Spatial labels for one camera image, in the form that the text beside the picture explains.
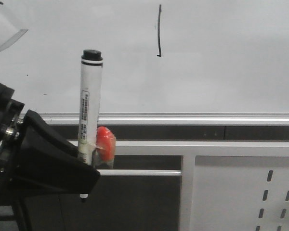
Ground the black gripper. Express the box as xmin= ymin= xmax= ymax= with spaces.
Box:
xmin=0 ymin=83 xmax=100 ymax=205

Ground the red round magnet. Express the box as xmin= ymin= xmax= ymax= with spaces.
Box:
xmin=93 ymin=127 xmax=116 ymax=168

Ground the white whiteboard marker pen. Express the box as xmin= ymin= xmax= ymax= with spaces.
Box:
xmin=77 ymin=49 xmax=104 ymax=202

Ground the white metal whiteboard stand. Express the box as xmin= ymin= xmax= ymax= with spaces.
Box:
xmin=65 ymin=141 xmax=289 ymax=231

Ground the large white whiteboard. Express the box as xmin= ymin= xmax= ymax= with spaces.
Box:
xmin=0 ymin=0 xmax=289 ymax=126

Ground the white perforated metal panel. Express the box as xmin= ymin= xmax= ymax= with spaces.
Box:
xmin=190 ymin=156 xmax=289 ymax=231

